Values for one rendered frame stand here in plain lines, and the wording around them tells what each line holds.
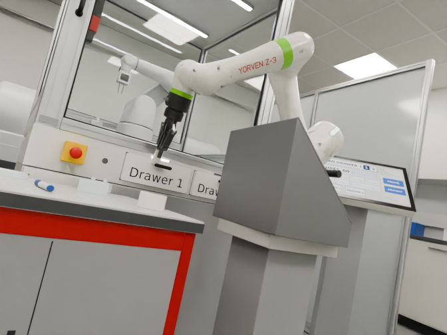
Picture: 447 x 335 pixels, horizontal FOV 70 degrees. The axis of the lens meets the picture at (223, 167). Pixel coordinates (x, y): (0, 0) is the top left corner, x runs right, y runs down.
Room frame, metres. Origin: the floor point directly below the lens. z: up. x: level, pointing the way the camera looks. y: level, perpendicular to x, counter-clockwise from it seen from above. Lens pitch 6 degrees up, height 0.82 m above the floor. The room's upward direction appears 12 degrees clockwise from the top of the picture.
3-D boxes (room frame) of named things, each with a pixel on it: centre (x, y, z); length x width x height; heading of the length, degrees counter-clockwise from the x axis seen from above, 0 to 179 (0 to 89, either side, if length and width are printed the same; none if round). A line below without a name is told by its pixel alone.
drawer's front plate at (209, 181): (1.49, 0.00, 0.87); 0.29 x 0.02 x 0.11; 124
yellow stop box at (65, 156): (1.12, 0.53, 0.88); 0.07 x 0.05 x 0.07; 124
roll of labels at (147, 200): (0.83, 0.16, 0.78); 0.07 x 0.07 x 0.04
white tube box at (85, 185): (1.01, 0.38, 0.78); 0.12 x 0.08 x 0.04; 18
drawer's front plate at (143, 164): (1.31, 0.26, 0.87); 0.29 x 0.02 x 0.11; 124
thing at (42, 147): (1.74, 0.50, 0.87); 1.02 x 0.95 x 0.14; 124
